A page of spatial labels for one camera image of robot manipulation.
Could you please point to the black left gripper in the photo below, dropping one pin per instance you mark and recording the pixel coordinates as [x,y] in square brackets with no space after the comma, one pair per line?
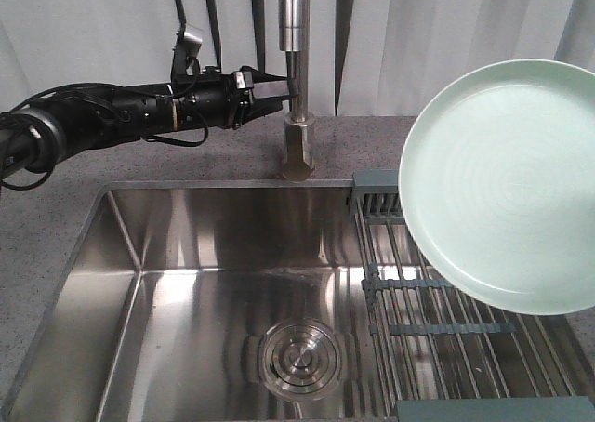
[215,99]

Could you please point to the stainless steel faucet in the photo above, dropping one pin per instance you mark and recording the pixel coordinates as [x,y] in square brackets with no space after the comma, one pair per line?
[294,35]

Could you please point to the light green round plate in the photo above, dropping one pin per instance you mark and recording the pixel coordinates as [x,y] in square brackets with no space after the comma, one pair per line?
[496,183]

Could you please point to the roll-up dish drying rack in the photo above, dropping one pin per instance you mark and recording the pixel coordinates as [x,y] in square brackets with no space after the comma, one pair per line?
[445,356]

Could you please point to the white pleated curtain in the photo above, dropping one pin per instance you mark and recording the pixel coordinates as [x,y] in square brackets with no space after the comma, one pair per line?
[367,57]

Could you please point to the stainless steel sink basin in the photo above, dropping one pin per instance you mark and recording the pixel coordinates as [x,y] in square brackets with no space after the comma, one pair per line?
[171,288]

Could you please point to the round steel sink drain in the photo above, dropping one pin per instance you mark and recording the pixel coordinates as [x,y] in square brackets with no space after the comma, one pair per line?
[300,360]

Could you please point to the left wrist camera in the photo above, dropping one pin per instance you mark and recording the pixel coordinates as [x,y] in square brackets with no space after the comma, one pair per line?
[185,54]

